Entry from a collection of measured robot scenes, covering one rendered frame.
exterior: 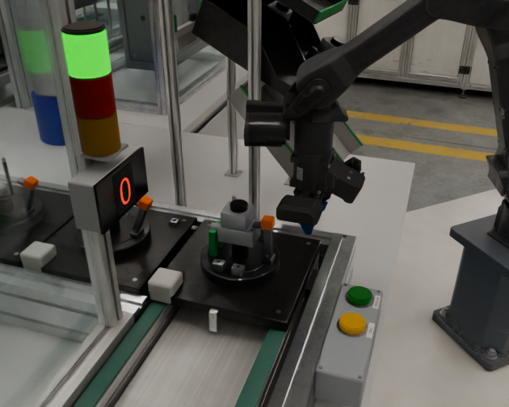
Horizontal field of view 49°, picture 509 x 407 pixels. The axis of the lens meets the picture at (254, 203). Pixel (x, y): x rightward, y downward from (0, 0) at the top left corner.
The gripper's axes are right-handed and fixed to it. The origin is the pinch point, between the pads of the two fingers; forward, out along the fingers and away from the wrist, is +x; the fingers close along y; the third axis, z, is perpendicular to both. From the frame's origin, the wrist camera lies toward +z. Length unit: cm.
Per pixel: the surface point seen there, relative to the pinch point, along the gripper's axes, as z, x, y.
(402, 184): 12, 24, 61
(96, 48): -21.5, -30.1, -20.1
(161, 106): -71, 20, 86
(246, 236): -9.9, 4.7, -2.2
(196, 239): -22.5, 12.4, 4.7
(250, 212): -10.0, 1.3, -0.1
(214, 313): -11.7, 12.8, -13.1
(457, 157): 38, 110, 275
